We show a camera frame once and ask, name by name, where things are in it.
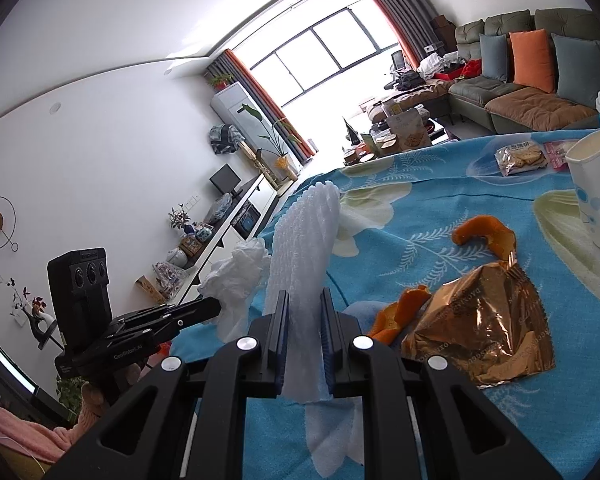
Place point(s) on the white ceramic jar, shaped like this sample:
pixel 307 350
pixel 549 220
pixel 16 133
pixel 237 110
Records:
pixel 176 258

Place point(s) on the grey and orange curtain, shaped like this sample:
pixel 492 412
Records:
pixel 395 10
pixel 260 95

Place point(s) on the wooden box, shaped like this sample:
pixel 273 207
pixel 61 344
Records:
pixel 150 290

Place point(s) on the white foam fruit net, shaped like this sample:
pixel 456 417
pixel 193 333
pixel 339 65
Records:
pixel 305 260

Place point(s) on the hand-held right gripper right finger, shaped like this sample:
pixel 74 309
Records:
pixel 329 345

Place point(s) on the white and black TV cabinet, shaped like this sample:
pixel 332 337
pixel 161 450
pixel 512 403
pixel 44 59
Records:
pixel 250 240

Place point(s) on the brown paper bag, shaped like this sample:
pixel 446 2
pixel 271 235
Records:
pixel 407 130

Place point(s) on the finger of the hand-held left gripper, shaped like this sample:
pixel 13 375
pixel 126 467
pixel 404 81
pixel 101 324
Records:
pixel 180 312
pixel 180 329

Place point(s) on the white clothes pile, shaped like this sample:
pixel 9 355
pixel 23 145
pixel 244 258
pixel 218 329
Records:
pixel 430 64

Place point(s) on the fan with patterned cover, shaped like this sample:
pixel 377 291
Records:
pixel 226 139

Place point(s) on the person's left hand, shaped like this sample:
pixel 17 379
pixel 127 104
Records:
pixel 92 400

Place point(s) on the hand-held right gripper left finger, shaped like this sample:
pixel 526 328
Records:
pixel 281 340

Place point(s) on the black bag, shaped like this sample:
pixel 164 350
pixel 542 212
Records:
pixel 407 79

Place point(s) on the orange cushion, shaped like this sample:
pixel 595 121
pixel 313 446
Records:
pixel 532 60

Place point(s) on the black office chair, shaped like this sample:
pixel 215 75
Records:
pixel 397 62

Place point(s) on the green and brown sofa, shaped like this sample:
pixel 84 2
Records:
pixel 530 105

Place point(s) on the tall plant in yellow pot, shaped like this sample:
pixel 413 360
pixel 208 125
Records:
pixel 280 162

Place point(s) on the white tissue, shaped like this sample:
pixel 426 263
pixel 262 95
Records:
pixel 235 280

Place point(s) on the pink snack packet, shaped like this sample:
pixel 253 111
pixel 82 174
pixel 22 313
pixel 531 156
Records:
pixel 560 152

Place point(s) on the dotted paper cup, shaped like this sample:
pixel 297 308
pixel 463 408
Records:
pixel 597 195

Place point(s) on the small blue-grey cushion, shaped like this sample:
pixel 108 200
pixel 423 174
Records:
pixel 495 57

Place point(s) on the blue floral blanket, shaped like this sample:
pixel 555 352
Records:
pixel 370 260

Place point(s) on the large window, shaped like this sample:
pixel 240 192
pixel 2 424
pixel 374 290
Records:
pixel 320 60

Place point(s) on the flower wall decal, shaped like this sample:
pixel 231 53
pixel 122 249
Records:
pixel 22 300

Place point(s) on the black cabinet appliance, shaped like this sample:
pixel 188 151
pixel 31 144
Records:
pixel 246 220

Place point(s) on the small orange peel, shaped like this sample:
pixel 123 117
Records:
pixel 405 305

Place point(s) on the white wall socket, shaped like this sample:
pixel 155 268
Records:
pixel 192 201

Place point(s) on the blue and white porcelain jar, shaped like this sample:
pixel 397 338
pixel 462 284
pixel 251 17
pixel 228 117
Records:
pixel 204 234

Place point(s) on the person's left forearm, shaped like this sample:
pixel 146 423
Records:
pixel 20 430

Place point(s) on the red cloth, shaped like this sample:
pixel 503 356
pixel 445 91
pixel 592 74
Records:
pixel 472 67

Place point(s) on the stacked cardboard boxes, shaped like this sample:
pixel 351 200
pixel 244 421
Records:
pixel 442 30

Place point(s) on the clear biscuit packet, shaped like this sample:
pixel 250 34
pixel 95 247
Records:
pixel 520 160

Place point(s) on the white standing air conditioner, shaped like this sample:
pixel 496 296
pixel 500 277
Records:
pixel 235 105

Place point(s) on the small potted plant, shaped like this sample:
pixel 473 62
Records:
pixel 180 220

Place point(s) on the green potted plant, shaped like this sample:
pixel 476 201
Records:
pixel 220 81

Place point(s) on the glass coffee table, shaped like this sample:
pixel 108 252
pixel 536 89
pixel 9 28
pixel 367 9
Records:
pixel 430 127

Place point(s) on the large blue-grey cushion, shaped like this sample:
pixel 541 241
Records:
pixel 580 70

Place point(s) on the plastic-wrapped bundle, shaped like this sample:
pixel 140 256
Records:
pixel 217 210

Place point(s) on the large gold snack wrapper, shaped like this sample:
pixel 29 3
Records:
pixel 475 330

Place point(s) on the large orange peel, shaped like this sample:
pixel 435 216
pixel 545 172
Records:
pixel 487 232

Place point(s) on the black monitor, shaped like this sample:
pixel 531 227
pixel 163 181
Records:
pixel 225 179

